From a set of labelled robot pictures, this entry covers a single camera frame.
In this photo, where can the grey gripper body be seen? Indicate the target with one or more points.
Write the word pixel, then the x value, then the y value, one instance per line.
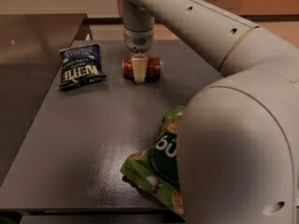
pixel 138 40

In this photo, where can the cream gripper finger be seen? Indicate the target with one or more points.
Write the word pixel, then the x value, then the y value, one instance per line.
pixel 139 64

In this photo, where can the red coke can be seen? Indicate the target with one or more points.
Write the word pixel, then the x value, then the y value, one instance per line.
pixel 154 68

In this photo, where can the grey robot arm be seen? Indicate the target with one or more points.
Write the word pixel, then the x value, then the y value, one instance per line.
pixel 238 137

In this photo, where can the blue kettle chips bag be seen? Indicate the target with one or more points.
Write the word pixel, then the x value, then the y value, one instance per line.
pixel 80 66

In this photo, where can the dark grey side counter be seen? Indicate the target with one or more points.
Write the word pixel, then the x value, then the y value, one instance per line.
pixel 29 62

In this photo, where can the green dang rice chips bag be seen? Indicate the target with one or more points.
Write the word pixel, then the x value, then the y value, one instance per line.
pixel 155 170

